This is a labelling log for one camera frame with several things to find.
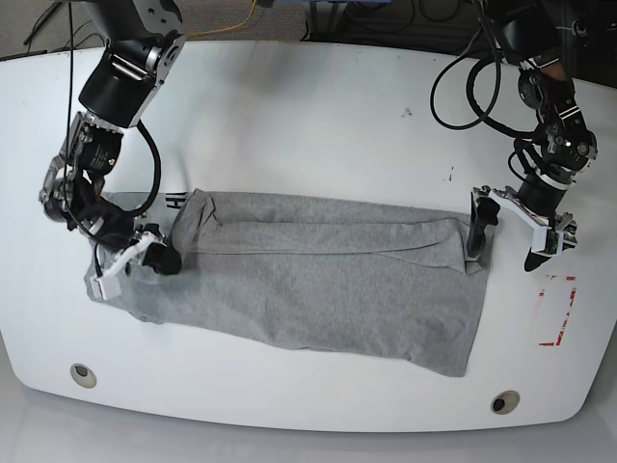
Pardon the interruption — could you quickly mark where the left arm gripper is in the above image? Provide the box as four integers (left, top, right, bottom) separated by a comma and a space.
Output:
467, 185, 577, 273

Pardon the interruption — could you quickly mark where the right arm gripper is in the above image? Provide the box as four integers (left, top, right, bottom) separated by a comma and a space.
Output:
94, 223, 182, 283

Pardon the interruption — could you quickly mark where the grey t-shirt with black lettering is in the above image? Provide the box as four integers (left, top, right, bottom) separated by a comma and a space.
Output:
110, 190, 491, 377

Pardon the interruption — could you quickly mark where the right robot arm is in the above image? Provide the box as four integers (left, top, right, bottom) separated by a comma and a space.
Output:
40, 1, 186, 279

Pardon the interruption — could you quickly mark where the red tape rectangle marking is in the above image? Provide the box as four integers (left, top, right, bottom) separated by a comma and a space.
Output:
532, 275, 577, 347

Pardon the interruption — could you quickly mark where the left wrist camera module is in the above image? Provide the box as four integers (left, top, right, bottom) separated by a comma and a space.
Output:
530, 227, 563, 257

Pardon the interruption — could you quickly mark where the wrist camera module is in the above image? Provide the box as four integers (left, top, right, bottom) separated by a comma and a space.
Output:
530, 227, 563, 257
91, 276, 121, 301

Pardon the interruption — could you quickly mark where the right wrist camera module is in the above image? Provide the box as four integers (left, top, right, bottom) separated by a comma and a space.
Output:
91, 276, 121, 301

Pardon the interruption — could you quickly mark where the left table cable grommet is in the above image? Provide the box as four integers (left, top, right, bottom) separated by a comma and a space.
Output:
69, 364, 97, 389

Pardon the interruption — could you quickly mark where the table cable grommet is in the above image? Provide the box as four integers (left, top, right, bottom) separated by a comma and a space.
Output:
69, 364, 97, 389
491, 390, 521, 416

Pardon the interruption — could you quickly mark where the right table cable grommet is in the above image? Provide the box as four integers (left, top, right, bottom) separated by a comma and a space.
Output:
491, 390, 521, 416

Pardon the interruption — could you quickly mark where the yellow cable on floor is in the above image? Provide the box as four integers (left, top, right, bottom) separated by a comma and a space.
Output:
185, 0, 256, 40

